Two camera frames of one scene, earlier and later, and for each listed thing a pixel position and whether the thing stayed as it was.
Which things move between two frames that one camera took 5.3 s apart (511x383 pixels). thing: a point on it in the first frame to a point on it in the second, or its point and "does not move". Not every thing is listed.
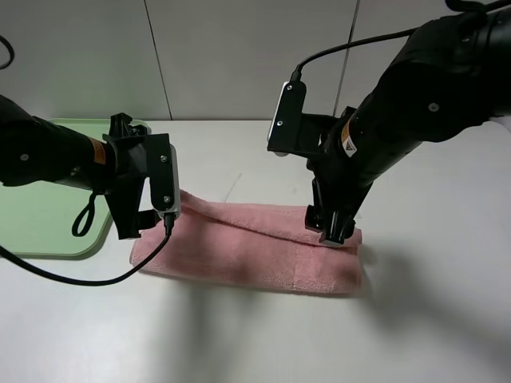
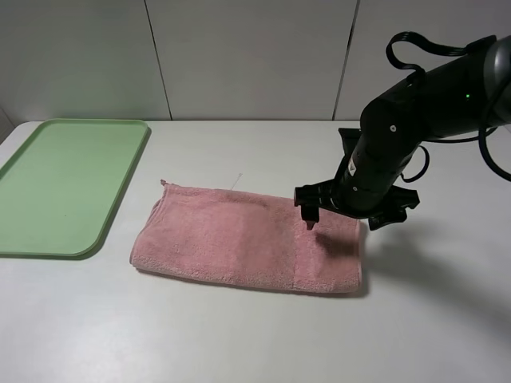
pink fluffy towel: x=252 y=246 does not move
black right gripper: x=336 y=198 to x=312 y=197
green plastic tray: x=55 y=219 does not move
